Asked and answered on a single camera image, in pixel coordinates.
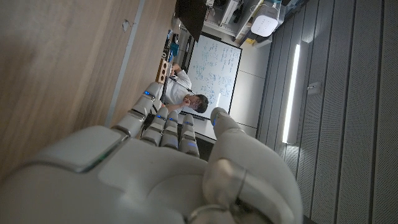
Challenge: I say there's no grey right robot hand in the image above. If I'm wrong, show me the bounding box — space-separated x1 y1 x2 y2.
0 81 304 224

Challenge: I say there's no person in white t-shirt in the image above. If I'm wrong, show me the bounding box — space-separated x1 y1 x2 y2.
160 63 210 114

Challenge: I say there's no brown wooden block with holes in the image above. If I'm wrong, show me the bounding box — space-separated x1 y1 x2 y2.
155 58 170 85

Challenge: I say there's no whiteboard with writing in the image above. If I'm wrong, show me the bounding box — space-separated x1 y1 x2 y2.
181 33 243 121

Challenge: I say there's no ceiling light strip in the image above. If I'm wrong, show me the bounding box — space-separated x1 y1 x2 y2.
281 43 302 145

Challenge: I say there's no black laptop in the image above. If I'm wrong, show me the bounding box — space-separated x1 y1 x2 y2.
174 0 208 43

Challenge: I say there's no white shelf cabinet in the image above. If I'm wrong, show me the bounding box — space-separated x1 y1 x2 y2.
203 0 265 42

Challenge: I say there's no white ceiling sensor box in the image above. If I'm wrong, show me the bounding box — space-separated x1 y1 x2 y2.
307 81 322 96

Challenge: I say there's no white perforated device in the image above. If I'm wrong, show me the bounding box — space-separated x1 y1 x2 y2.
250 3 281 38

